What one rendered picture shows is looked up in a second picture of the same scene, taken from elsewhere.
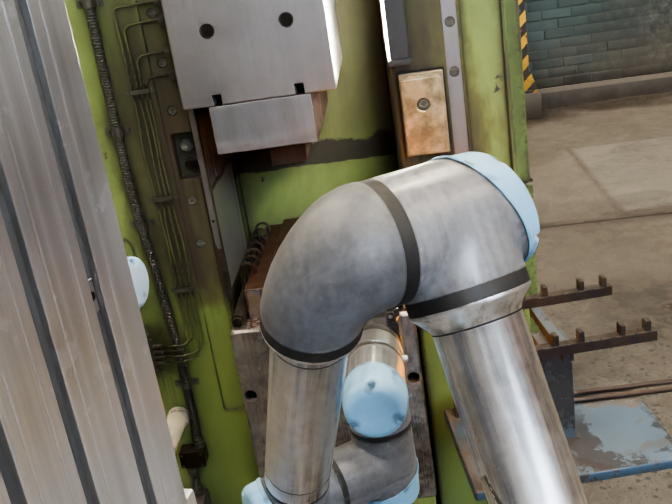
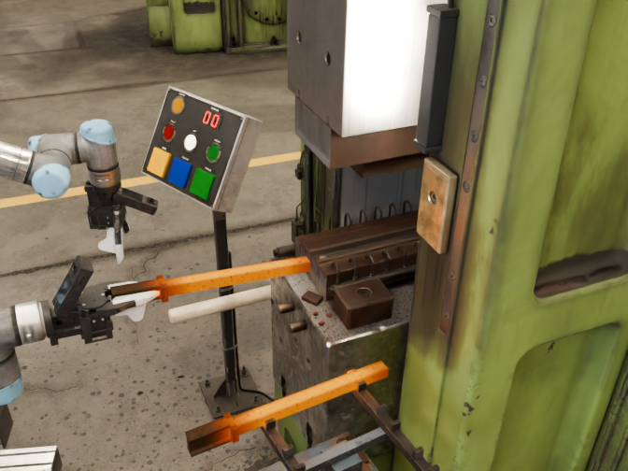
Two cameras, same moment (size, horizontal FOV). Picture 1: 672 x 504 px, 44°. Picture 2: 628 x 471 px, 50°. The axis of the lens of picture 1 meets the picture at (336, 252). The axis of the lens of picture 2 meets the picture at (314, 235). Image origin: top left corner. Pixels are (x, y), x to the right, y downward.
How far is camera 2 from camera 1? 1.51 m
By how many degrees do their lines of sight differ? 56
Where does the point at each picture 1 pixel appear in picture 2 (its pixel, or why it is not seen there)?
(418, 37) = (450, 134)
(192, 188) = not seen: hidden behind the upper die
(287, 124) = (320, 142)
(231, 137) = (300, 127)
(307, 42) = (334, 86)
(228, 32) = (306, 46)
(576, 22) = not seen: outside the picture
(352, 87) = not seen: hidden behind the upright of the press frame
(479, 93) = (479, 223)
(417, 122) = (425, 208)
